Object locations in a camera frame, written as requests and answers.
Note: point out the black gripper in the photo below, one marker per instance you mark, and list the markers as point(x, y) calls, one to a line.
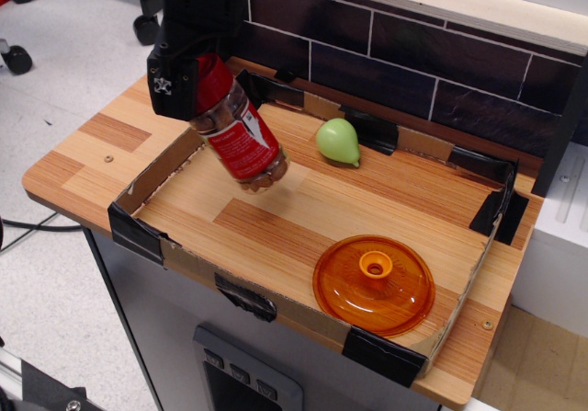
point(189, 29)

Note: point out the red-lidded spice bottle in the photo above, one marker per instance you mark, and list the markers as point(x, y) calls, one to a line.
point(230, 125)

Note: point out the cardboard fence with black tape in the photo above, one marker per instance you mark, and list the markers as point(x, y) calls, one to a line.
point(455, 208)

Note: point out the dark brick backsplash panel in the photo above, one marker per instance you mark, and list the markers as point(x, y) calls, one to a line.
point(498, 89)

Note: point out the green plastic pear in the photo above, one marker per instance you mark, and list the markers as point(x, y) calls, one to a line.
point(337, 140)

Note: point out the black chair caster left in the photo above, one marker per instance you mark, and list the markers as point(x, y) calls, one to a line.
point(15, 57)

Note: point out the orange transparent lid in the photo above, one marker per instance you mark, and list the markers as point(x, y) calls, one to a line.
point(376, 283)

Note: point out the grey cabinet with control panel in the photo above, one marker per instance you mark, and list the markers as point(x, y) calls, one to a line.
point(222, 347)

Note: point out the black bracket bottom left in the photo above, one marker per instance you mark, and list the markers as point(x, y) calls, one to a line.
point(25, 387)

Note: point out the white aluminium frame right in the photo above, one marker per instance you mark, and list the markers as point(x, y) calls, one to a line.
point(551, 283)

